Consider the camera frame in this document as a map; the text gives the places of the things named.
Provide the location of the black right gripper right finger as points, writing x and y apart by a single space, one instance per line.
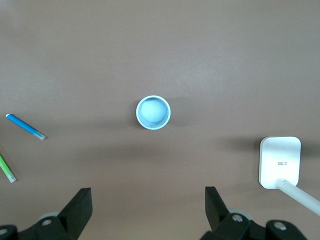
217 215

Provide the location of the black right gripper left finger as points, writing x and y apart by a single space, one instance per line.
75 212

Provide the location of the blue marker pen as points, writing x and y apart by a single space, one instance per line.
22 123

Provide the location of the green marker pen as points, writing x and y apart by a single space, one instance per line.
5 167

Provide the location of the white desk lamp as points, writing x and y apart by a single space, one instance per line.
280 155

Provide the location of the light blue plastic cup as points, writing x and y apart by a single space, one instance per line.
153 112

